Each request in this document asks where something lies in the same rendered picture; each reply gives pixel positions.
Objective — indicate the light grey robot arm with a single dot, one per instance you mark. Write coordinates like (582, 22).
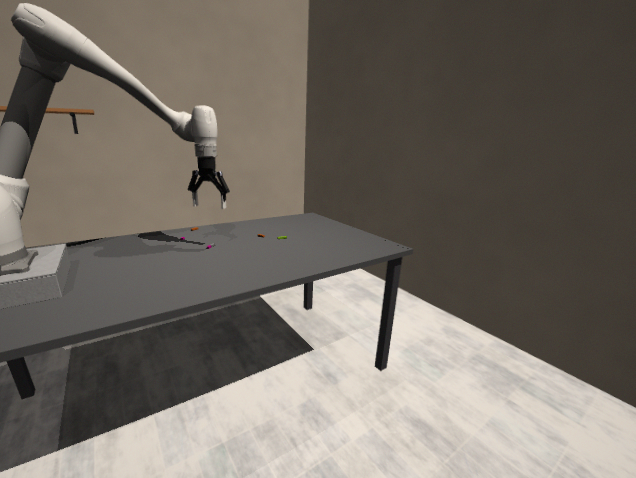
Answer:
(55, 40)

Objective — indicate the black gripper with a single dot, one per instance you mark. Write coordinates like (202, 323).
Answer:
(207, 172)

